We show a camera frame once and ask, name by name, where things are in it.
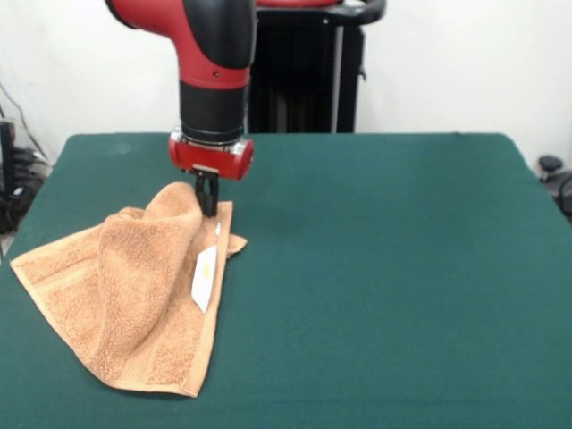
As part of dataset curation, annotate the black chair base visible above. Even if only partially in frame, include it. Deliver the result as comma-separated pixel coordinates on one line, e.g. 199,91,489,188
537,155,572,224

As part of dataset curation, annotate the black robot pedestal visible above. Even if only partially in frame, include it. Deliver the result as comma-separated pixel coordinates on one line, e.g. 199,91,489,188
248,0,386,134

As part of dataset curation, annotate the black box with red light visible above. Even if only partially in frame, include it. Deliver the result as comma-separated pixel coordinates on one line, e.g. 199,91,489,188
0,119,18,200

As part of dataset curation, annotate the tan terry towel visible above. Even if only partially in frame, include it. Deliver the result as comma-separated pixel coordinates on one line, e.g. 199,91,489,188
9,181,248,399

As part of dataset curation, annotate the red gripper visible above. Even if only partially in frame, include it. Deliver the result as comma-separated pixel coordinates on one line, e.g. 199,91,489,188
167,127,256,219

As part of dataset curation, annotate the black cable bundle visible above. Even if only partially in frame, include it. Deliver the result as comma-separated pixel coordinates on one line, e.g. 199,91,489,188
0,147,53,236

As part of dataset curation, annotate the dark green table cloth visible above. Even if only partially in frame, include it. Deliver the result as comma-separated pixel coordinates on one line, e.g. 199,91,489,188
0,131,572,429

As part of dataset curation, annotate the grey wall cable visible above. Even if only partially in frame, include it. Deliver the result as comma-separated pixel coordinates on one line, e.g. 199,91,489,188
0,80,49,162

